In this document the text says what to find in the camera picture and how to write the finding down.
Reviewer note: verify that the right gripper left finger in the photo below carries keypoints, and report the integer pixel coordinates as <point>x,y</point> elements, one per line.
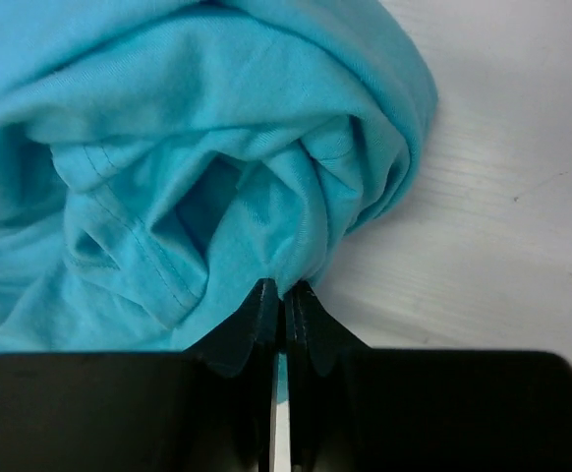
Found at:
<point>233,403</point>

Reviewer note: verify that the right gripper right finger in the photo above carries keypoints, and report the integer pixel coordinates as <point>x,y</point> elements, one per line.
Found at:
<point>320,417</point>

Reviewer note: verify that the teal t shirt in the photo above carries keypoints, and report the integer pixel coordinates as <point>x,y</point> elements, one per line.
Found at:
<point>157,158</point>

